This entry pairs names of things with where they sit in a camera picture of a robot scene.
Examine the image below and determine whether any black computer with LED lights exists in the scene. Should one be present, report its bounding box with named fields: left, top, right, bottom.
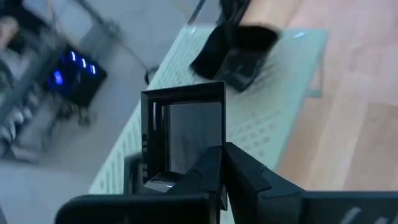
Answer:
left=40, top=43, right=108, bottom=108

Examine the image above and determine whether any green perforated metal shelf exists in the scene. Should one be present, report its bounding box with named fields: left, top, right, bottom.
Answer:
left=88, top=24, right=330, bottom=224

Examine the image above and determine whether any black wavy-edged mini plate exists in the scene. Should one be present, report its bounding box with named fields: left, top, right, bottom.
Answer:
left=190, top=26, right=279, bottom=92
left=190, top=27, right=279, bottom=93
left=191, top=29, right=277, bottom=93
left=190, top=24, right=280, bottom=91

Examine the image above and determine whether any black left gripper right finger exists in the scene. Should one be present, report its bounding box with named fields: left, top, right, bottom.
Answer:
left=223, top=141, right=398, bottom=224

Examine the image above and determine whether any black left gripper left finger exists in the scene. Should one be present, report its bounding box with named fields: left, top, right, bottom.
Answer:
left=55, top=145, right=223, bottom=224

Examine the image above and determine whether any black square mini plate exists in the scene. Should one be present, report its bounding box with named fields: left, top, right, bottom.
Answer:
left=140, top=80, right=227, bottom=195

